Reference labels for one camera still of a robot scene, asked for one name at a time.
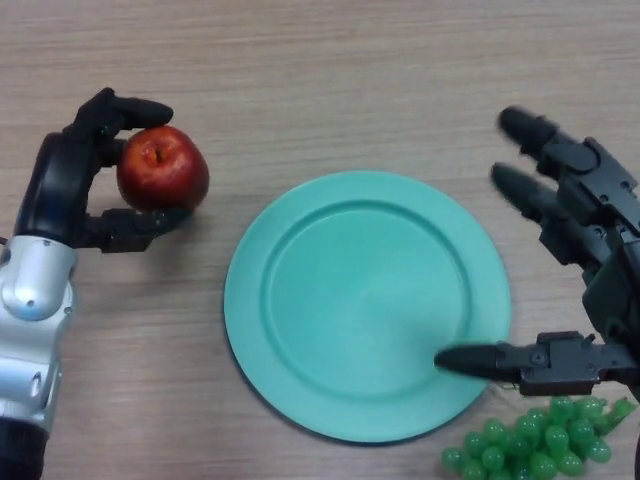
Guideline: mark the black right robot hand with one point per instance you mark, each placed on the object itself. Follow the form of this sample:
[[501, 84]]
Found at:
[[615, 280]]

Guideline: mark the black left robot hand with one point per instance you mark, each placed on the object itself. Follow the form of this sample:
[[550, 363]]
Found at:
[[57, 185]]

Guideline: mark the red apple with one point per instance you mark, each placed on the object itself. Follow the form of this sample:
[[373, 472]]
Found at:
[[165, 170]]

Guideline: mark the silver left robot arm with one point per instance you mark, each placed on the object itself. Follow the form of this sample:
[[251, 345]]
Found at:
[[32, 325]]

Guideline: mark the green round plate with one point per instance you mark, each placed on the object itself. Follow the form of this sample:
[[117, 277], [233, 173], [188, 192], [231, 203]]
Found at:
[[367, 310]]

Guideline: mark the green grape bunch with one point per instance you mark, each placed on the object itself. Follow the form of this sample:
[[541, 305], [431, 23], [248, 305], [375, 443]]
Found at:
[[540, 442]]

